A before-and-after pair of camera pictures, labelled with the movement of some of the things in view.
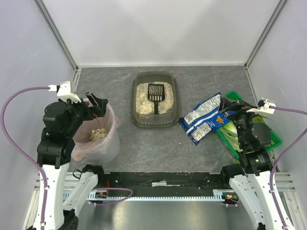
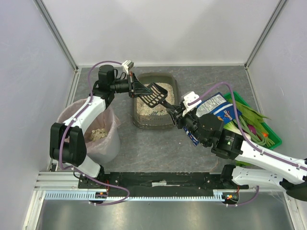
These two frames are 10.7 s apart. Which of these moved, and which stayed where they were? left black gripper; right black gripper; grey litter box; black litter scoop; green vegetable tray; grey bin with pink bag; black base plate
Moved: black litter scoop; right black gripper; left black gripper
Stayed: grey bin with pink bag; green vegetable tray; grey litter box; black base plate
